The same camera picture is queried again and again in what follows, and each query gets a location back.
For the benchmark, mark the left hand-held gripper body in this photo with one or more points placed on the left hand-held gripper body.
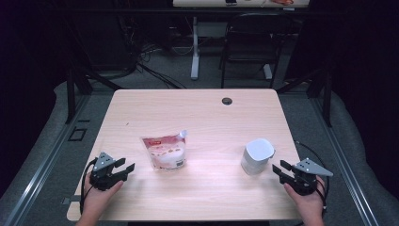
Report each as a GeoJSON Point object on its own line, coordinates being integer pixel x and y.
{"type": "Point", "coordinates": [103, 163]}

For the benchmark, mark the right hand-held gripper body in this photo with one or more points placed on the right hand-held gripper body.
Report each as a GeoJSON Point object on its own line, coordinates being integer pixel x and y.
{"type": "Point", "coordinates": [309, 168]}

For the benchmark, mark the white container with flip lid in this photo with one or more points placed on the white container with flip lid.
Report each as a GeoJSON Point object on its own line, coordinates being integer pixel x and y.
{"type": "Point", "coordinates": [257, 155]}

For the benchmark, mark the red and white spouted pouch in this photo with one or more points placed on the red and white spouted pouch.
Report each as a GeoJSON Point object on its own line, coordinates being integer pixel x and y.
{"type": "Point", "coordinates": [167, 153]}

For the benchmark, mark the person's right hand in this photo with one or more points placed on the person's right hand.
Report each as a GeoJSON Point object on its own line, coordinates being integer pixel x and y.
{"type": "Point", "coordinates": [310, 204]}

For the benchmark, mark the person's left hand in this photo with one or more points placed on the person's left hand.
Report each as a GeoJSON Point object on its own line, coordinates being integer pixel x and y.
{"type": "Point", "coordinates": [95, 201]}

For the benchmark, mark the grey tape strip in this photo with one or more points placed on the grey tape strip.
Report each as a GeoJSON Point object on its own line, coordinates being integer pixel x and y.
{"type": "Point", "coordinates": [70, 199]}

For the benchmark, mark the black metal stand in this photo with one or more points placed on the black metal stand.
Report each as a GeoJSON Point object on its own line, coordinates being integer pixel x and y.
{"type": "Point", "coordinates": [71, 94]}
{"type": "Point", "coordinates": [327, 100]}

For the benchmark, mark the black round table grommet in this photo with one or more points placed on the black round table grommet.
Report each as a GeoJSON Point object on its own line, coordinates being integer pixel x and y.
{"type": "Point", "coordinates": [227, 101]}

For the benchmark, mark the white desk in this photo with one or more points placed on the white desk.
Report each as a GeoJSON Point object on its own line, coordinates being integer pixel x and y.
{"type": "Point", "coordinates": [195, 62]}

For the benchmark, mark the black folding chair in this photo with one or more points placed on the black folding chair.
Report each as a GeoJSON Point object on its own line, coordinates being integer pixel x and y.
{"type": "Point", "coordinates": [254, 40]}

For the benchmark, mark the grey metal box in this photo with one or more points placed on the grey metal box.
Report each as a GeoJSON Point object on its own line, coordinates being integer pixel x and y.
{"type": "Point", "coordinates": [213, 29]}

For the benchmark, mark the orange packet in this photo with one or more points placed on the orange packet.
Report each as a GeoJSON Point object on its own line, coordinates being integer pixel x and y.
{"type": "Point", "coordinates": [282, 2]}

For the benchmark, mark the dark phone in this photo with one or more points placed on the dark phone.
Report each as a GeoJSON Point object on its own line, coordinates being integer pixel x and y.
{"type": "Point", "coordinates": [231, 2]}

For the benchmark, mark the aluminium floor rail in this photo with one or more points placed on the aluminium floor rail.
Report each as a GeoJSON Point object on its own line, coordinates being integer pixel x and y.
{"type": "Point", "coordinates": [345, 169]}
{"type": "Point", "coordinates": [40, 175]}

